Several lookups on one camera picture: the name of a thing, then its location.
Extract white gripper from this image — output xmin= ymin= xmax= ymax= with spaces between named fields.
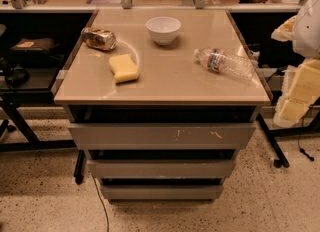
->
xmin=273 ymin=59 xmax=320 ymax=128

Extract grey drawer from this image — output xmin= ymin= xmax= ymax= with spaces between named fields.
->
xmin=69 ymin=123 xmax=255 ymax=150
xmin=100 ymin=185 xmax=223 ymax=200
xmin=87 ymin=160 xmax=235 ymax=179

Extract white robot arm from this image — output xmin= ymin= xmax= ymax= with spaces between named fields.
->
xmin=271 ymin=0 xmax=320 ymax=128

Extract grey drawer cabinet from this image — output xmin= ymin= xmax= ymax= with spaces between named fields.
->
xmin=55 ymin=8 xmax=270 ymax=187

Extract grey top drawer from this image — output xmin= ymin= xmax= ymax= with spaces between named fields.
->
xmin=69 ymin=123 xmax=255 ymax=150

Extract grey bottom drawer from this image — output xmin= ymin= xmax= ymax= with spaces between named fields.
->
xmin=100 ymin=185 xmax=223 ymax=200

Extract clear plastic water bottle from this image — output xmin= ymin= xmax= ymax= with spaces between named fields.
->
xmin=193 ymin=48 xmax=257 ymax=80

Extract white bowl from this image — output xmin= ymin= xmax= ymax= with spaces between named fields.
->
xmin=146 ymin=16 xmax=181 ymax=45

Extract yellow sponge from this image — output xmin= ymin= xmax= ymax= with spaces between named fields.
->
xmin=109 ymin=54 xmax=138 ymax=83

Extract crushed metallic can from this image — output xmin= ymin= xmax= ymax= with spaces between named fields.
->
xmin=81 ymin=27 xmax=117 ymax=51

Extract black headphones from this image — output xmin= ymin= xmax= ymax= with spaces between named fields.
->
xmin=5 ymin=67 xmax=29 ymax=87

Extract black table leg frame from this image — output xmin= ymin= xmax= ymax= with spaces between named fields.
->
xmin=257 ymin=114 xmax=290 ymax=168

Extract black floor cable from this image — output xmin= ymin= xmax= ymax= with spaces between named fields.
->
xmin=91 ymin=174 xmax=111 ymax=232

